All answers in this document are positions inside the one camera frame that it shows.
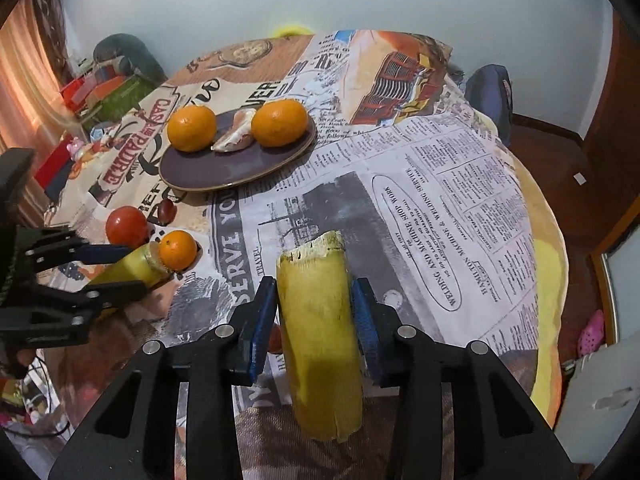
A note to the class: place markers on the orange fruit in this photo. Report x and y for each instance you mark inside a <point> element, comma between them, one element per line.
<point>279,123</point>

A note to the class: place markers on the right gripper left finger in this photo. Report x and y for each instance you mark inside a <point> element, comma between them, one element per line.
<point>130,431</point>

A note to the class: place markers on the printed newspaper tablecloth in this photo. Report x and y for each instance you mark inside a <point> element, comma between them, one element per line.
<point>445,224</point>

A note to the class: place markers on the green storage box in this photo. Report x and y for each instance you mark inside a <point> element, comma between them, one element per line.
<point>110,101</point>

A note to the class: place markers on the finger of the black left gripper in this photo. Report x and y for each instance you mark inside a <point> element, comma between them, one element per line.
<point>48,248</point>
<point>95,298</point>

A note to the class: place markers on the large orange with sticker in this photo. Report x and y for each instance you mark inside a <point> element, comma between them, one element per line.
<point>192,128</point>

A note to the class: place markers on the white cardboard box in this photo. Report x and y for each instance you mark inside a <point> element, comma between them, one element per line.
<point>600,399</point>

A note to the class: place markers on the grey plush toy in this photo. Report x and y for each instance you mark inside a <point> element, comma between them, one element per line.
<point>134,50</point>

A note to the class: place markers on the dark blue chair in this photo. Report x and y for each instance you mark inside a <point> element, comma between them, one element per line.
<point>489,90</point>

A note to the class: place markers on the yellow chair back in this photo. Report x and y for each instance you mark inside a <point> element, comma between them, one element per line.
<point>291,30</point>

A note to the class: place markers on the small orange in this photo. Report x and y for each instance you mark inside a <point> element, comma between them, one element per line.
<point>178,250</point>

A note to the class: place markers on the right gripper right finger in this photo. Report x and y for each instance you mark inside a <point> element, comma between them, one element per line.
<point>498,431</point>

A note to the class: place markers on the pink toy figure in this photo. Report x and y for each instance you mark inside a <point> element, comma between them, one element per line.
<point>77,148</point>

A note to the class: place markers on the yellow banana piece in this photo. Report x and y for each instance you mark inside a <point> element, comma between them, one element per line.
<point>145,265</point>
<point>319,339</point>

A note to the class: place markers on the red tomato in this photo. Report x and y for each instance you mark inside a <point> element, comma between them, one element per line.
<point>127,226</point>

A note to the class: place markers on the dark red jujube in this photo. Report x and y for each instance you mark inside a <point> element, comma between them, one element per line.
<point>166,212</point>

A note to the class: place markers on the dark purple plate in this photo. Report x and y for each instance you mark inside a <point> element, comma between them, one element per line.
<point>207,170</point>

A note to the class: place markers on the orange curtain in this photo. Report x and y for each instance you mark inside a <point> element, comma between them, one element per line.
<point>33,114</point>

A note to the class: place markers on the pink slipper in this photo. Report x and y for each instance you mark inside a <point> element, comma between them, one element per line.
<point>592,335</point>

